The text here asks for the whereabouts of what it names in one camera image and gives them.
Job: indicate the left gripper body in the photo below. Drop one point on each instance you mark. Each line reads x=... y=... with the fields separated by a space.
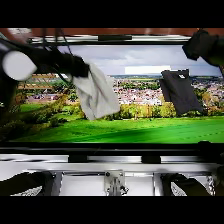
x=79 y=66

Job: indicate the grey garment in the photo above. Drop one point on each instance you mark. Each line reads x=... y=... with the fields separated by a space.
x=96 y=95

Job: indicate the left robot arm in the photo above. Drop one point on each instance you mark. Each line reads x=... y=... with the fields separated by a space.
x=20 y=65

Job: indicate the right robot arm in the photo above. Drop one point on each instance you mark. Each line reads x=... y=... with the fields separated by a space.
x=203 y=45

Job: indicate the black T-shirt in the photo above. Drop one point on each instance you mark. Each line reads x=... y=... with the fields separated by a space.
x=181 y=91

